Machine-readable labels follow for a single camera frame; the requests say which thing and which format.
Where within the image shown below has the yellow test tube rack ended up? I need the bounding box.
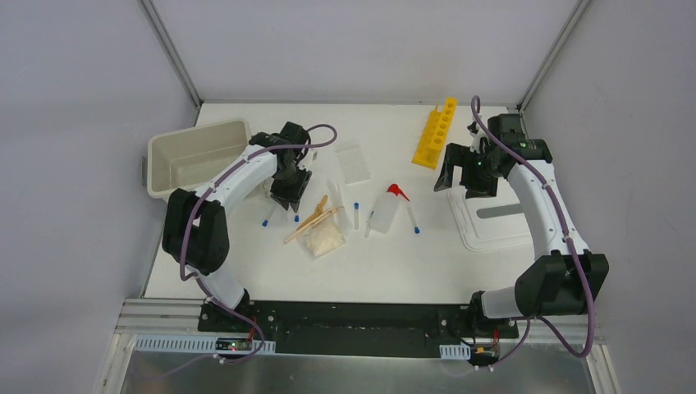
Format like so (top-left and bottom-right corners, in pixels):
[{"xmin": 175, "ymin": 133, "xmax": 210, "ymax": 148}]
[{"xmin": 411, "ymin": 97, "xmax": 458, "ymax": 170}]

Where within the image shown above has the clear plastic tube rack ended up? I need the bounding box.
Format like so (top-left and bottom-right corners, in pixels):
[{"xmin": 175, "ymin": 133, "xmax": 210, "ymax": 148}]
[{"xmin": 336, "ymin": 140, "xmax": 371, "ymax": 185}]

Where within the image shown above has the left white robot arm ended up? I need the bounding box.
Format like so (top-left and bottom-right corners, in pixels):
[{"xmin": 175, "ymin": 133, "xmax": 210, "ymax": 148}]
[{"xmin": 162, "ymin": 122, "xmax": 312, "ymax": 332}]

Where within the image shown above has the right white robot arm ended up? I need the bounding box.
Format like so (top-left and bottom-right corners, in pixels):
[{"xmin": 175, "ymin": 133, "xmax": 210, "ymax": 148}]
[{"xmin": 434, "ymin": 114, "xmax": 609, "ymax": 337}]

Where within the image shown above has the white bin lid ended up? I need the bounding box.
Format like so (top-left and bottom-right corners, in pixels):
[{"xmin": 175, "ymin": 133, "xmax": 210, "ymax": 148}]
[{"xmin": 446, "ymin": 182, "xmax": 532, "ymax": 252}]

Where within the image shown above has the bag of white powder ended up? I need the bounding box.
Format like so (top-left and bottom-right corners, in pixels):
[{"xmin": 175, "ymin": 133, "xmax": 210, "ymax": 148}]
[{"xmin": 298, "ymin": 220, "xmax": 346, "ymax": 259}]

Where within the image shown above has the clear pipette by bottle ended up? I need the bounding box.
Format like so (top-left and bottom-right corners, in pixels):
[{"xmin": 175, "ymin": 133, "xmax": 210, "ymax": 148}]
[{"xmin": 364, "ymin": 211, "xmax": 374, "ymax": 238}]

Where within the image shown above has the beige plastic bin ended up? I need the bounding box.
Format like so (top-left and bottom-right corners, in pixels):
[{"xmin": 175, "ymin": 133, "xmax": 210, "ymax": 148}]
[{"xmin": 144, "ymin": 118, "xmax": 250, "ymax": 200}]

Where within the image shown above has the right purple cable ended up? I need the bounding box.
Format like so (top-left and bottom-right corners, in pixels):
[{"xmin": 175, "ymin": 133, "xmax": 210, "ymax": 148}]
[{"xmin": 469, "ymin": 95, "xmax": 598, "ymax": 372}]

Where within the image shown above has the purple cable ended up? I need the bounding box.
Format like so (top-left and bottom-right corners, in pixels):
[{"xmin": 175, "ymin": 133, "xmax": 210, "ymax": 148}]
[
  {"xmin": 179, "ymin": 123, "xmax": 338, "ymax": 365},
  {"xmin": 469, "ymin": 95, "xmax": 598, "ymax": 372}
]

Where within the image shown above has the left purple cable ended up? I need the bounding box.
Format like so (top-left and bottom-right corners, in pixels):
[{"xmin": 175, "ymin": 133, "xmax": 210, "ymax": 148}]
[{"xmin": 179, "ymin": 123, "xmax": 338, "ymax": 365}]

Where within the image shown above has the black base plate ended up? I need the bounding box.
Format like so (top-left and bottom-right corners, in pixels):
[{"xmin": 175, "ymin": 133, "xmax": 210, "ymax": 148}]
[{"xmin": 198, "ymin": 300, "xmax": 519, "ymax": 358}]

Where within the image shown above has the aluminium frame rail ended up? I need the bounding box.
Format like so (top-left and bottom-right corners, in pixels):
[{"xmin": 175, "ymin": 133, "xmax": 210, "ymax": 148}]
[{"xmin": 115, "ymin": 298, "xmax": 203, "ymax": 335}]

